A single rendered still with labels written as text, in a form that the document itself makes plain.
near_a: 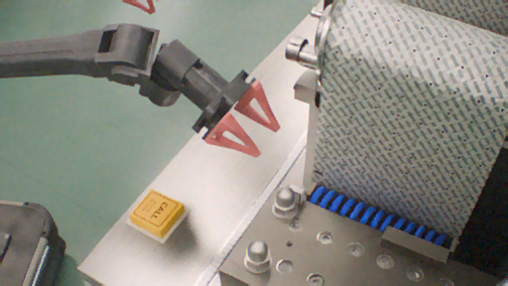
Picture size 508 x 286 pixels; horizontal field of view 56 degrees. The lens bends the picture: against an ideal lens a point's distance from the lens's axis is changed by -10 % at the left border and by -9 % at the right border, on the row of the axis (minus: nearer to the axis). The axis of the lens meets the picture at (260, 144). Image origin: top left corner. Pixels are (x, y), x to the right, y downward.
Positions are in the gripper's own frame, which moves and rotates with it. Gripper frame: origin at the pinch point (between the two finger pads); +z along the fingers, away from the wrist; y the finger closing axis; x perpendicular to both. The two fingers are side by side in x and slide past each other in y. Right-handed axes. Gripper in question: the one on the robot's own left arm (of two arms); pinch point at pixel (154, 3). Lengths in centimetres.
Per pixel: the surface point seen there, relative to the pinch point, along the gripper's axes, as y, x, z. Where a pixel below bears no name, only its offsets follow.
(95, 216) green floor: 16, 90, 70
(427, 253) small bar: -61, -45, 25
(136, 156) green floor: 50, 82, 74
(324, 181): -49, -32, 19
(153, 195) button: -44.2, -1.8, 15.1
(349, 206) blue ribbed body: -53, -35, 21
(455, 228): -57, -49, 28
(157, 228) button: -51, -4, 16
